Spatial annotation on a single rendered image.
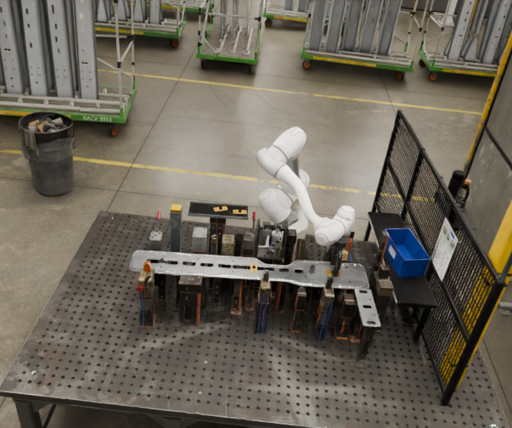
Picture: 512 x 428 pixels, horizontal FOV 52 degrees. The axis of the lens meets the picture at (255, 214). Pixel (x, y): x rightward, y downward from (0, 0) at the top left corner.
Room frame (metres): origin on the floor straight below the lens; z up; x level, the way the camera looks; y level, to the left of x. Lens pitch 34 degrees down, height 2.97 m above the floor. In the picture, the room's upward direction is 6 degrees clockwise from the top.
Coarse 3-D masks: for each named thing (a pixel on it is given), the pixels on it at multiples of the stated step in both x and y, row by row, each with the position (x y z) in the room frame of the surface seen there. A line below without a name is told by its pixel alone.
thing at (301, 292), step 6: (300, 288) 2.25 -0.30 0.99; (300, 294) 2.20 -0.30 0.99; (306, 294) 2.21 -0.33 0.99; (300, 300) 2.19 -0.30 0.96; (300, 306) 2.18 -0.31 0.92; (300, 312) 2.20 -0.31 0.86; (294, 318) 2.21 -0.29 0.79; (300, 318) 2.20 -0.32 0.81; (294, 324) 2.19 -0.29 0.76; (300, 324) 2.19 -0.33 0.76; (294, 330) 2.19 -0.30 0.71
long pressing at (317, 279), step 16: (144, 256) 2.36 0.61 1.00; (160, 256) 2.38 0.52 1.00; (176, 256) 2.39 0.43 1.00; (192, 256) 2.41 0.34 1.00; (208, 256) 2.42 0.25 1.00; (224, 256) 2.44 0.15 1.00; (240, 256) 2.45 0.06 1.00; (160, 272) 2.25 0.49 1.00; (176, 272) 2.26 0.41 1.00; (192, 272) 2.27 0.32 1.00; (208, 272) 2.29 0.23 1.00; (224, 272) 2.30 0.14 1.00; (240, 272) 2.32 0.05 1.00; (272, 272) 2.35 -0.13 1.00; (288, 272) 2.37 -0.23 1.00; (304, 272) 2.38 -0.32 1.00; (320, 272) 2.40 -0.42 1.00; (352, 272) 2.43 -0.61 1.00; (336, 288) 2.29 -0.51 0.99; (352, 288) 2.29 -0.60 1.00; (368, 288) 2.31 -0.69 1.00
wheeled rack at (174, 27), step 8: (184, 0) 10.25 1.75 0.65; (176, 8) 10.21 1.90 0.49; (184, 8) 10.25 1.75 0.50; (96, 16) 9.81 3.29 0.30; (184, 16) 10.25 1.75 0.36; (96, 24) 9.35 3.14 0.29; (104, 24) 9.35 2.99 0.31; (112, 24) 9.37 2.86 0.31; (120, 24) 9.54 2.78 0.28; (128, 24) 9.60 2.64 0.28; (136, 24) 9.61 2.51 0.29; (144, 24) 9.49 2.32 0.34; (152, 24) 9.65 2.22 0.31; (160, 24) 9.84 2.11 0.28; (168, 24) 9.87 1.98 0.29; (176, 24) 9.88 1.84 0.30; (184, 24) 10.08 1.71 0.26; (120, 32) 9.26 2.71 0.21; (128, 32) 9.27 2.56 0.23; (136, 32) 9.27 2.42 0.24; (144, 32) 9.29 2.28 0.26; (152, 32) 9.29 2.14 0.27; (160, 32) 9.33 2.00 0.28; (168, 32) 9.38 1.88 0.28; (176, 32) 9.41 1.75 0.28; (176, 40) 9.45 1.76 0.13
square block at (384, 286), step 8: (384, 280) 2.32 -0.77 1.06; (376, 288) 2.30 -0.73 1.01; (384, 288) 2.25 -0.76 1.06; (392, 288) 2.26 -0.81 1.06; (376, 296) 2.28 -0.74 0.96; (384, 296) 2.26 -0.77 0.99; (376, 304) 2.26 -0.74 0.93; (384, 304) 2.26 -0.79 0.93; (384, 312) 2.26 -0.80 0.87; (376, 328) 2.26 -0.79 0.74
